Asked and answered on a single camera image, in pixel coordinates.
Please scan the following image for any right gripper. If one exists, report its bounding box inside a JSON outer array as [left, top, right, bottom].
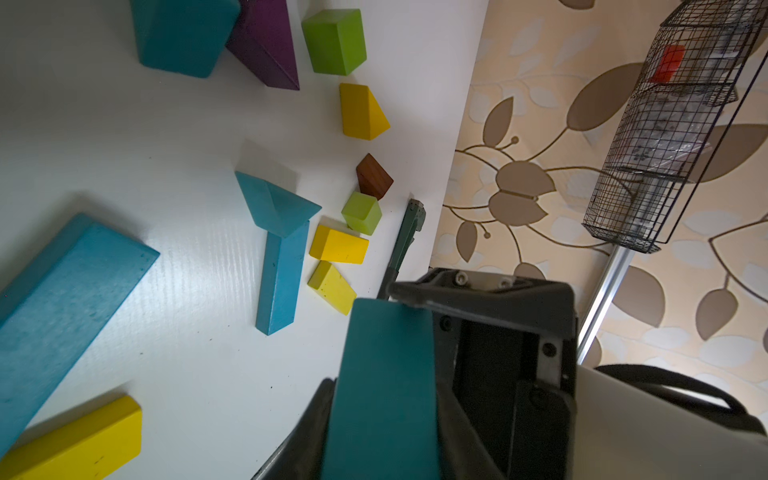
[[388, 268, 577, 479]]

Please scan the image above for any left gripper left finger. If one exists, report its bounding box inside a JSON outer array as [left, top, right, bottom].
[[253, 378, 336, 480]]

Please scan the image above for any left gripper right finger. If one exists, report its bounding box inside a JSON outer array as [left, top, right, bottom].
[[436, 383, 505, 480]]

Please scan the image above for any teal triangle block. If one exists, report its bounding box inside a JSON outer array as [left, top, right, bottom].
[[235, 171, 321, 238], [321, 298, 440, 479]]

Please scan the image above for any yellow triangle block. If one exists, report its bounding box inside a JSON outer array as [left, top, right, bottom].
[[339, 83, 390, 141]]

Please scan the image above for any purple triangle block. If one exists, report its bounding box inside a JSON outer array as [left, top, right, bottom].
[[226, 0, 300, 91]]

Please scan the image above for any teal trapezoid block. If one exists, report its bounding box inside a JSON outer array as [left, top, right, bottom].
[[130, 0, 241, 78]]

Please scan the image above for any lime yellow rectangular block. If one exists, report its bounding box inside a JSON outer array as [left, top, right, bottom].
[[308, 260, 357, 315]]

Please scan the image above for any light green cube lower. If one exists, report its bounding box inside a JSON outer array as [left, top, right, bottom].
[[342, 192, 382, 235]]

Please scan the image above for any teal long block upright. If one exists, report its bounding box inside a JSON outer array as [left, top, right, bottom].
[[256, 221, 310, 336]]

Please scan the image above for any yellow rectangular block right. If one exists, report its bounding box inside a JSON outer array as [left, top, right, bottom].
[[309, 225, 369, 264]]

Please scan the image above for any yellow rectangular block left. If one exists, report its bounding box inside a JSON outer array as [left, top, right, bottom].
[[1, 396, 142, 479]]

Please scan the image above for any brown block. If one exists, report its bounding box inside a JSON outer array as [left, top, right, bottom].
[[356, 153, 394, 200]]

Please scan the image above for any plastic bag in basket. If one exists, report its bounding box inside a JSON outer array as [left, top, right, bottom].
[[612, 39, 739, 181]]

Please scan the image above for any teal long block diagonal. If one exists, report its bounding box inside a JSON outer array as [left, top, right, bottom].
[[1, 214, 160, 453]]

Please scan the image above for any green cube upper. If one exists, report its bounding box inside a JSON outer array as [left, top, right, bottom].
[[302, 9, 367, 76]]

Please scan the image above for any right wire basket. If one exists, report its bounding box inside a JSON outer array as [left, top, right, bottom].
[[583, 1, 767, 254]]

